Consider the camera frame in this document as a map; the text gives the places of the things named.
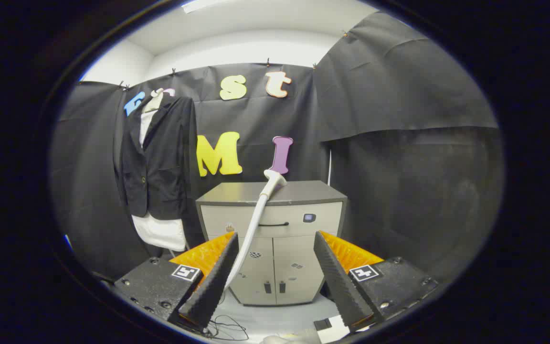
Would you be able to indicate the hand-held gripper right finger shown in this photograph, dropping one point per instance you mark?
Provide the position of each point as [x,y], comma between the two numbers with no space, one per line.
[339,282]

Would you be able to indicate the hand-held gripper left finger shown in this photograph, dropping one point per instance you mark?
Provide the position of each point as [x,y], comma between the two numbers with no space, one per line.
[210,282]

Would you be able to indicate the white garment steamer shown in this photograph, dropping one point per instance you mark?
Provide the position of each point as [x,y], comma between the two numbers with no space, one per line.
[251,229]

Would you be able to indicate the white shirt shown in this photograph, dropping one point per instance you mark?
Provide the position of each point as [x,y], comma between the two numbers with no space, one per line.
[160,234]

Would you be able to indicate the black suit jacket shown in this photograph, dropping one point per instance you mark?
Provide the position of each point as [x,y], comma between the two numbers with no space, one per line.
[165,167]

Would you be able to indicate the white clothes hanger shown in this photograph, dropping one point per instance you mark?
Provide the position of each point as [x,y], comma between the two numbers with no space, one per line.
[154,101]

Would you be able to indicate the grey cabinet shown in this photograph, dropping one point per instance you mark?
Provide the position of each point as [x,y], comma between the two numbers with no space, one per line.
[280,258]

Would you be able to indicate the black backdrop cloth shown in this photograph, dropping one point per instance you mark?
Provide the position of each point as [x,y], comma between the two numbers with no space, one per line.
[399,191]

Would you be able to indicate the ceiling light panel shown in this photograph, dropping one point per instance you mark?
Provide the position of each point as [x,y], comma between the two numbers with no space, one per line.
[198,5]

